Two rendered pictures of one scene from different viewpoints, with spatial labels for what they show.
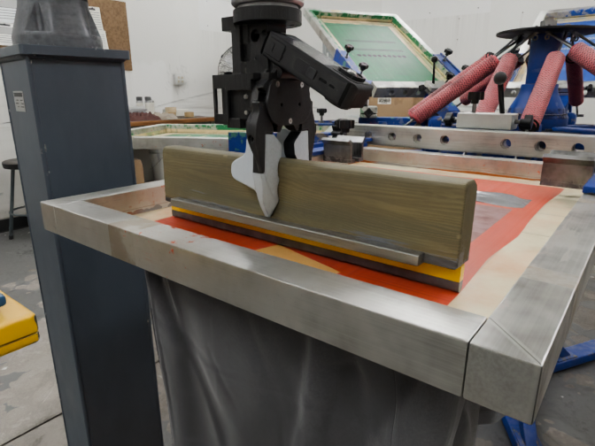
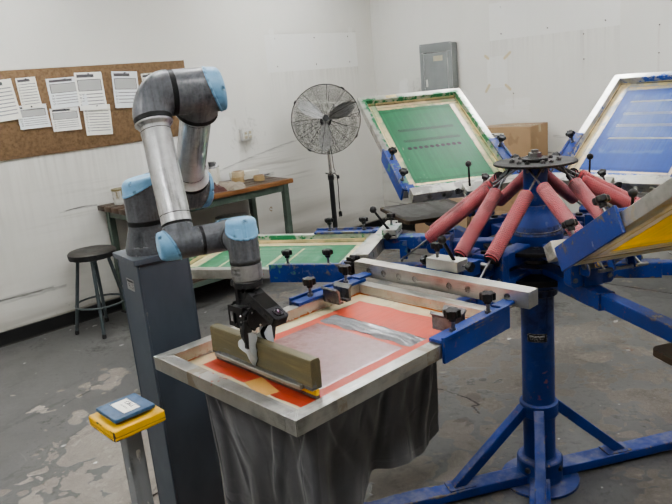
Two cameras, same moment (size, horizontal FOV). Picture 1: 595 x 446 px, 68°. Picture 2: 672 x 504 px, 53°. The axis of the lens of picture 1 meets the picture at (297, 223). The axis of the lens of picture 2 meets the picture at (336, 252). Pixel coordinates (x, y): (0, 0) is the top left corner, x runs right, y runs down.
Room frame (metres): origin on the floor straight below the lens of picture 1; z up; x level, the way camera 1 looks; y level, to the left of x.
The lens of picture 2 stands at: (-1.02, -0.44, 1.65)
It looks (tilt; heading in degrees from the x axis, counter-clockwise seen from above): 14 degrees down; 9
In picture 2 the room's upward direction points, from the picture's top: 5 degrees counter-clockwise
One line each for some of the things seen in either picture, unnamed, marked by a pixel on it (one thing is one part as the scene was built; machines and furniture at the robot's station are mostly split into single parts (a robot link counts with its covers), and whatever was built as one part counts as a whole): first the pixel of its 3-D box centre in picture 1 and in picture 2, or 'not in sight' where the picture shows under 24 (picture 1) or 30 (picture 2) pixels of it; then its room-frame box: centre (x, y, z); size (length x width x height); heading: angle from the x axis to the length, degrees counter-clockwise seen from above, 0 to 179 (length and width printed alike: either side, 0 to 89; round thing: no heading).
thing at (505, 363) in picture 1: (385, 193); (335, 338); (0.69, -0.14, 0.97); 0.79 x 0.58 x 0.04; 142
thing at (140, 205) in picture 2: not in sight; (145, 196); (0.90, 0.44, 1.37); 0.13 x 0.12 x 0.14; 123
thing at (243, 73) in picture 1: (263, 73); (248, 303); (0.51, 0.04, 1.14); 0.09 x 0.08 x 0.12; 52
